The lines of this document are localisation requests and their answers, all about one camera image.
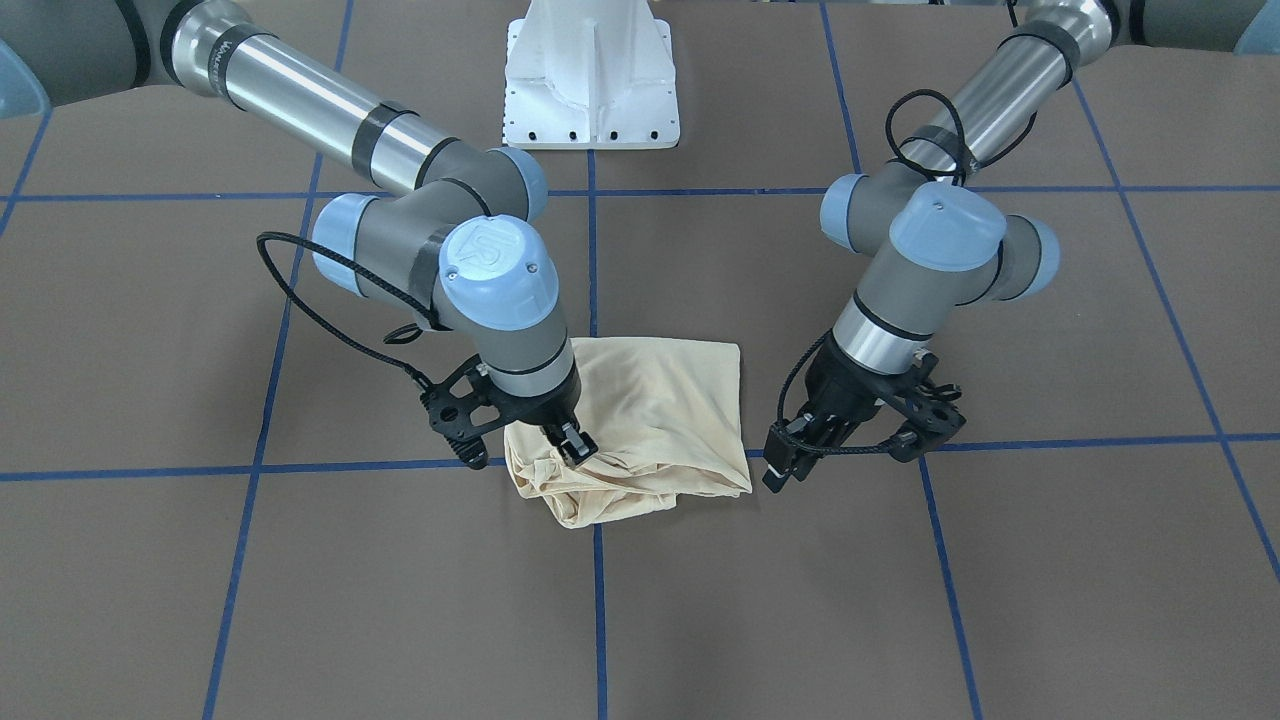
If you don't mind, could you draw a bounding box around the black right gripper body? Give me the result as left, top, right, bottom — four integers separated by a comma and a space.
490, 366, 582, 432

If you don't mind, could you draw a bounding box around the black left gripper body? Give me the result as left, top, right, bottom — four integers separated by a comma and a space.
800, 334, 897, 447

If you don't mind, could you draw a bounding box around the cream long sleeve shirt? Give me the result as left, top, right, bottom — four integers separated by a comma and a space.
503, 337, 753, 529

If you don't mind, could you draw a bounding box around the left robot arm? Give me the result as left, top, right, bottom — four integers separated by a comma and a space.
763, 1, 1277, 492

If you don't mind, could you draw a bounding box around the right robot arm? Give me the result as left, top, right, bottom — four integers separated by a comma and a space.
1, 1, 596, 469

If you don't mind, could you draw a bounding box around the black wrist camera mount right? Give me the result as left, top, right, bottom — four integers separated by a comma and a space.
410, 355, 506, 470

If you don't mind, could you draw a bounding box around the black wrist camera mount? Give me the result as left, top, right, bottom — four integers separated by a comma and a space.
410, 355, 506, 470
881, 350, 966, 462

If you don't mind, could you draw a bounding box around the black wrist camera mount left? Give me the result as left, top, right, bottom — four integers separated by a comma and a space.
881, 350, 966, 462

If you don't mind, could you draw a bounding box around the white camera stand pillar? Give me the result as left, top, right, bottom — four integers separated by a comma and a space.
502, 1, 681, 151

